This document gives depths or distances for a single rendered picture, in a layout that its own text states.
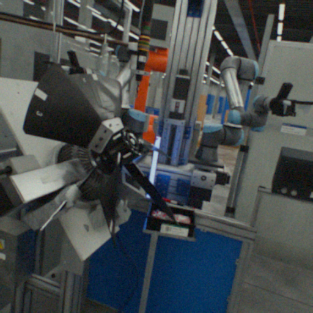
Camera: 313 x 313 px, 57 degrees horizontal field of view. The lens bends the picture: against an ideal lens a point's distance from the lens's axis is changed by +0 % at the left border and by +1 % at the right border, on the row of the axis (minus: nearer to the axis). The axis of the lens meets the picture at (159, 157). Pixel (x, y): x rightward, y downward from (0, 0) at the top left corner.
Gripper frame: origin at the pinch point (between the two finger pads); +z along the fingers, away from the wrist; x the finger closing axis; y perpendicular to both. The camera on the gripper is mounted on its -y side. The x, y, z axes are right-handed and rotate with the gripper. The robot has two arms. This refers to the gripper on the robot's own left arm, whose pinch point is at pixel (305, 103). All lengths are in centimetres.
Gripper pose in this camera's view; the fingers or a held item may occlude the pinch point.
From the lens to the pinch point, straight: 144.7
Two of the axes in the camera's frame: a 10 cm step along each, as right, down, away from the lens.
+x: -9.6, 0.5, -2.7
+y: -0.3, 9.7, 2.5
